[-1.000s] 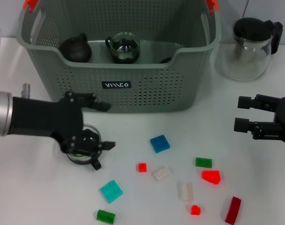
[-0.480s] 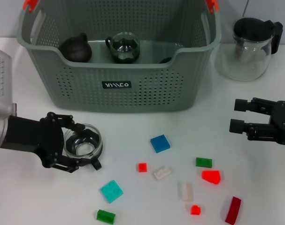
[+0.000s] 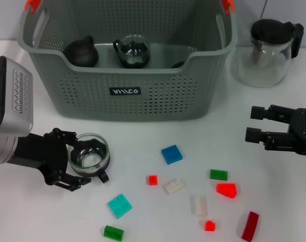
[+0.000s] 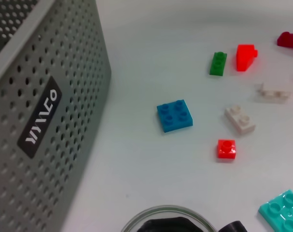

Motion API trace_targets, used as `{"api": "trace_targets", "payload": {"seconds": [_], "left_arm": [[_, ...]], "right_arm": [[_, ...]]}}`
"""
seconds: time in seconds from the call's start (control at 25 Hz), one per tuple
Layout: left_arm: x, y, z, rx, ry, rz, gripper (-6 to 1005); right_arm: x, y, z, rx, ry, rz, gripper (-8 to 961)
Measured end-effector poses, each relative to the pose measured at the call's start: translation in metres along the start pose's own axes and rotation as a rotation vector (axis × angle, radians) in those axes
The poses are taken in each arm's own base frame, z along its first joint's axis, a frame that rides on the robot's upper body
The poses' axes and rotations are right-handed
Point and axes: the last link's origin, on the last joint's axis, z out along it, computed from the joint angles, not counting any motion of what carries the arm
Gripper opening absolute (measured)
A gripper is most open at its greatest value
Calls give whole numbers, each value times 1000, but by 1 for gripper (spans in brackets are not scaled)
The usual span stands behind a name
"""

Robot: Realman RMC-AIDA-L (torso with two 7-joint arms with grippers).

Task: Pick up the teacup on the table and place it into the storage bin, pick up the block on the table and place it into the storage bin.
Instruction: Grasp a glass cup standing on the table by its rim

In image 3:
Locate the clear toy brick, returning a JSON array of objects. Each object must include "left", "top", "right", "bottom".
[{"left": 190, "top": 193, "right": 209, "bottom": 218}]

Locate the dark red curved toy brick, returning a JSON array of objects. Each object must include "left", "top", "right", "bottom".
[{"left": 237, "top": 210, "right": 261, "bottom": 242}]

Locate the red sloped toy brick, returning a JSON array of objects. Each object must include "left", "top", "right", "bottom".
[{"left": 215, "top": 183, "right": 238, "bottom": 199}]

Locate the glass pitcher with black lid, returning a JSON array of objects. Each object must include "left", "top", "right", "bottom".
[{"left": 230, "top": 18, "right": 305, "bottom": 88}]

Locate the grey perforated plastic storage bin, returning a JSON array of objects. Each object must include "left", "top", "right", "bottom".
[{"left": 18, "top": 0, "right": 238, "bottom": 122}]

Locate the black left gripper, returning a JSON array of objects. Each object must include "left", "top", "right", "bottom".
[{"left": 8, "top": 127, "right": 92, "bottom": 193}]

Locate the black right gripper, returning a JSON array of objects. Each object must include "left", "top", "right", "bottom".
[{"left": 244, "top": 104, "right": 306, "bottom": 156}]

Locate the blue toy brick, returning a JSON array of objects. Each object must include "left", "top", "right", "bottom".
[{"left": 161, "top": 145, "right": 183, "bottom": 166}]

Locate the green toy brick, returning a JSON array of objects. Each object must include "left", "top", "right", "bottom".
[
  {"left": 209, "top": 169, "right": 229, "bottom": 182},
  {"left": 103, "top": 225, "right": 125, "bottom": 240}
]

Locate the teal toy brick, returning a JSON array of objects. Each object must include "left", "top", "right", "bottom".
[{"left": 107, "top": 193, "right": 133, "bottom": 219}]

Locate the glass teacup with black base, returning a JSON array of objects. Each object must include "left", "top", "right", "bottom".
[
  {"left": 113, "top": 34, "right": 152, "bottom": 69},
  {"left": 68, "top": 133, "right": 111, "bottom": 184},
  {"left": 171, "top": 45, "right": 198, "bottom": 69}
]

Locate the dark clay teapot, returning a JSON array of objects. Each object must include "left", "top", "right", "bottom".
[{"left": 63, "top": 35, "right": 100, "bottom": 68}]

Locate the white toy brick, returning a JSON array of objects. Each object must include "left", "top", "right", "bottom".
[{"left": 164, "top": 178, "right": 186, "bottom": 195}]

